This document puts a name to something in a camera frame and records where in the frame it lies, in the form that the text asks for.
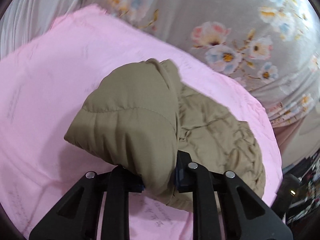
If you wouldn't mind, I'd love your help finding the khaki puffer jacket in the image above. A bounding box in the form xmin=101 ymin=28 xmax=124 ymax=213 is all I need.
xmin=64 ymin=59 xmax=266 ymax=212

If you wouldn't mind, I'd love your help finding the pink bed sheet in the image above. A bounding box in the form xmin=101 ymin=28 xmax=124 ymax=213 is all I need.
xmin=1 ymin=5 xmax=282 ymax=237

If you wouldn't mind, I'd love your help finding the grey floral curtain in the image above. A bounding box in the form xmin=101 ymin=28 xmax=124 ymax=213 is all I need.
xmin=83 ymin=0 xmax=319 ymax=127

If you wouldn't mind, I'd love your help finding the white satin drape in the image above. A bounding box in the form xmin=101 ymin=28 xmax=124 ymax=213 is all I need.
xmin=1 ymin=0 xmax=80 ymax=59

